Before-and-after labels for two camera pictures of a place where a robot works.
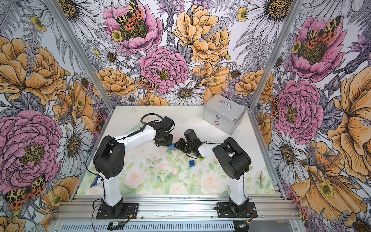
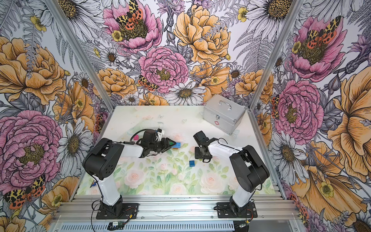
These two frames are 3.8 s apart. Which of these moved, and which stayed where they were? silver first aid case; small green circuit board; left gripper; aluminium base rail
Moved: left gripper
Stayed: small green circuit board; aluminium base rail; silver first aid case
